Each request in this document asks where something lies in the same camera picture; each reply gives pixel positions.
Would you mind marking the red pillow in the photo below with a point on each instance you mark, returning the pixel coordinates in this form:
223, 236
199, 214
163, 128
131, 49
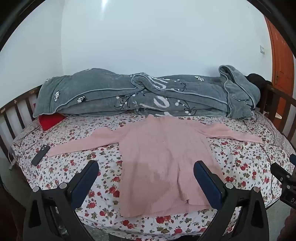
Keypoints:
49, 121

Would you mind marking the pink knit sweater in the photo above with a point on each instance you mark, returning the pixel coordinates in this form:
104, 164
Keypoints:
152, 162

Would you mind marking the orange wooden door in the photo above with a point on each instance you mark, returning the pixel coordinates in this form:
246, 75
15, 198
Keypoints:
281, 58

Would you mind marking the white wall switch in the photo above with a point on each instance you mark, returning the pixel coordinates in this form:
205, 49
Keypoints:
262, 49

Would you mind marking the grey floral blanket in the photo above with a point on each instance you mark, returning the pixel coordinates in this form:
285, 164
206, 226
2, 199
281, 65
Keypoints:
104, 92

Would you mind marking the person's right forearm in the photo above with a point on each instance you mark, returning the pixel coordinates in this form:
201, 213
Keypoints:
291, 227

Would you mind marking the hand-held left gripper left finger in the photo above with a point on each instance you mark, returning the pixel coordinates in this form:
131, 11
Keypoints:
84, 183

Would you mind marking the dark cloth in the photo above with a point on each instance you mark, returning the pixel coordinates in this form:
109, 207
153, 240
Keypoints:
255, 80

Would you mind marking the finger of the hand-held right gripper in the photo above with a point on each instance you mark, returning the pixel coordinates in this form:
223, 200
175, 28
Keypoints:
281, 173
293, 161

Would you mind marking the wooden bed frame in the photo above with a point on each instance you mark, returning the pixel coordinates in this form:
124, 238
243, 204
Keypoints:
269, 99

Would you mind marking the dark smartphone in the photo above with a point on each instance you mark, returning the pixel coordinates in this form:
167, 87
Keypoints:
40, 155

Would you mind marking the floral bed sheet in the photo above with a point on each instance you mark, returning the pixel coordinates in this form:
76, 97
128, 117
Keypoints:
242, 162

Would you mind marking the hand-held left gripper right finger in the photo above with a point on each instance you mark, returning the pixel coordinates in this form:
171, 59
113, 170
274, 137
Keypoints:
208, 183

